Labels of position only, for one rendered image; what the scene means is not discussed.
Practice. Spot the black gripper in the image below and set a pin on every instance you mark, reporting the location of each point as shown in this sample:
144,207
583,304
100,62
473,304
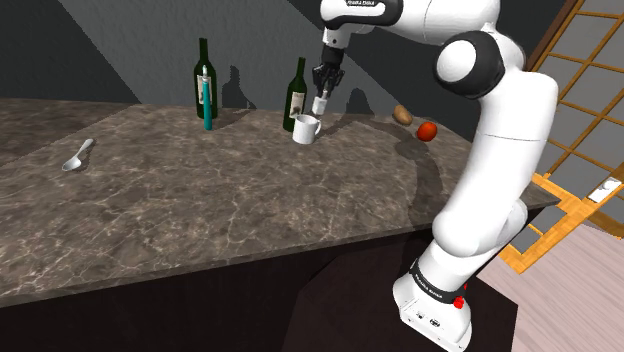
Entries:
331,61

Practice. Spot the wooden lattice door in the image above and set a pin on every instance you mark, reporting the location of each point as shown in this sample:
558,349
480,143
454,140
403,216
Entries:
580,122

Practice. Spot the small white cylinder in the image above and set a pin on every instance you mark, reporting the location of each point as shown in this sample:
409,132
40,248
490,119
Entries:
319,106

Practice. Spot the white mug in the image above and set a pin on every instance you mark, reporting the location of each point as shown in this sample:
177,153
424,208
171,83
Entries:
304,130

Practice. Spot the brown potato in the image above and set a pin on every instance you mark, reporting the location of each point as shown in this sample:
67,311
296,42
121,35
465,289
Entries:
402,115

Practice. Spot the red tomato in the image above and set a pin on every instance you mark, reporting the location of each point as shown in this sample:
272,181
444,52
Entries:
427,131

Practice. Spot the teal pen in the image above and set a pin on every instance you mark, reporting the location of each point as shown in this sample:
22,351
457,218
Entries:
208,107

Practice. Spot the dark robot stand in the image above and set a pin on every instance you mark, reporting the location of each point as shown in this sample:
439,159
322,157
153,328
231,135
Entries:
351,307

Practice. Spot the silver spoon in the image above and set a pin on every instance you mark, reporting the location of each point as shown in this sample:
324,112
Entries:
73,162

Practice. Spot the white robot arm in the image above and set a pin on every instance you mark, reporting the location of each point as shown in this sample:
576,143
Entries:
502,161

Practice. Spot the green wine bottle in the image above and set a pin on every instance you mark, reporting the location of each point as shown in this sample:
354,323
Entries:
203,63
296,88

